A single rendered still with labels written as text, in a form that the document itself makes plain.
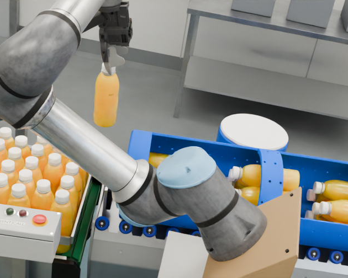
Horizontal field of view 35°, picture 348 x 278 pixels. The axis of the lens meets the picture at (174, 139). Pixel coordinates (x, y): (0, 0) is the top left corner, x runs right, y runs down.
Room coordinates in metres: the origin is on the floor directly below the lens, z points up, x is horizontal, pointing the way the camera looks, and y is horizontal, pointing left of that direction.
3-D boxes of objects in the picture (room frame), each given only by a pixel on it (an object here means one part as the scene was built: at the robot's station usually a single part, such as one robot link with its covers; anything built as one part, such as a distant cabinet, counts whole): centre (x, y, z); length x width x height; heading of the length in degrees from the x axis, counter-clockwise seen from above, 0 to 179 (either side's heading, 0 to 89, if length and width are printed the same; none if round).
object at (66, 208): (1.26, 0.29, 0.99); 0.07 x 0.07 x 0.19
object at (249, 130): (1.96, -0.32, 1.03); 0.28 x 0.28 x 0.01
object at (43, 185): (1.29, 0.35, 1.09); 0.04 x 0.04 x 0.02
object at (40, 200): (1.29, 0.35, 0.99); 0.07 x 0.07 x 0.19
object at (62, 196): (1.26, 0.29, 1.09); 0.04 x 0.04 x 0.02
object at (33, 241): (1.13, 0.37, 1.05); 0.20 x 0.10 x 0.10; 93
